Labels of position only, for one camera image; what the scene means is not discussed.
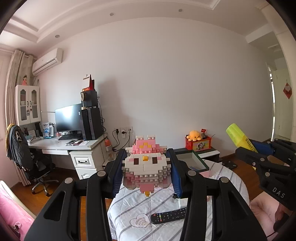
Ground pink storage box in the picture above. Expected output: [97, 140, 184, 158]
[174, 149, 209, 173]

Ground yellow highlighter pen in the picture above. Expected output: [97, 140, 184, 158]
[226, 123, 258, 153]

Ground pink owl brick figure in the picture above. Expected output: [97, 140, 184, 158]
[122, 136, 171, 197]

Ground black tv remote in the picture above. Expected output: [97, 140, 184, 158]
[151, 208, 187, 225]

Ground person's hand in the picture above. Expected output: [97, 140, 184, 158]
[250, 192, 292, 236]

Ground white bedside cabinet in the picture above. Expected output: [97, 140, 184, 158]
[102, 151, 117, 169]

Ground white desk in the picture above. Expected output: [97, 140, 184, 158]
[29, 136, 107, 179]

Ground orange cap bottle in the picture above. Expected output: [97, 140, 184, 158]
[104, 138, 113, 160]

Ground low black white bench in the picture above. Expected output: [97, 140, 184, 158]
[198, 147, 222, 163]

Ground striped white table cloth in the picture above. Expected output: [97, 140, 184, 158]
[107, 160, 249, 240]

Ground red cartoon box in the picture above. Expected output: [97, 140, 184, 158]
[185, 138, 212, 152]

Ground orange octopus plush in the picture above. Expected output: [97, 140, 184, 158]
[186, 130, 202, 142]

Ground clear heart acrylic coaster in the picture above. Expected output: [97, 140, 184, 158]
[129, 213, 152, 228]

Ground black keyboard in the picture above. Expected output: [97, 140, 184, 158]
[59, 133, 83, 140]

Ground black pc tower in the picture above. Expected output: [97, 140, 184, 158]
[81, 108, 103, 141]

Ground computer monitor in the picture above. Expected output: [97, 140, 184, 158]
[55, 104, 82, 132]

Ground black box on tower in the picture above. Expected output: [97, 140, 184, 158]
[81, 90, 98, 108]

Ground black office chair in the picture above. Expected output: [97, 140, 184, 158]
[6, 123, 59, 197]

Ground pink bedding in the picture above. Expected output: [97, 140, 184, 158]
[1, 180, 36, 240]

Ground red white paper bag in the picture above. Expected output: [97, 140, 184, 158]
[82, 74, 95, 92]

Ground white glass door cabinet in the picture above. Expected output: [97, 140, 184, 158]
[15, 85, 41, 126]

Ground doll on cabinet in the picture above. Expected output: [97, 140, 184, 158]
[22, 75, 28, 85]

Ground wall power outlets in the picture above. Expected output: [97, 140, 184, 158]
[114, 126, 133, 138]

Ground white wall air conditioner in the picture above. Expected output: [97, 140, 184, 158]
[32, 48, 63, 76]

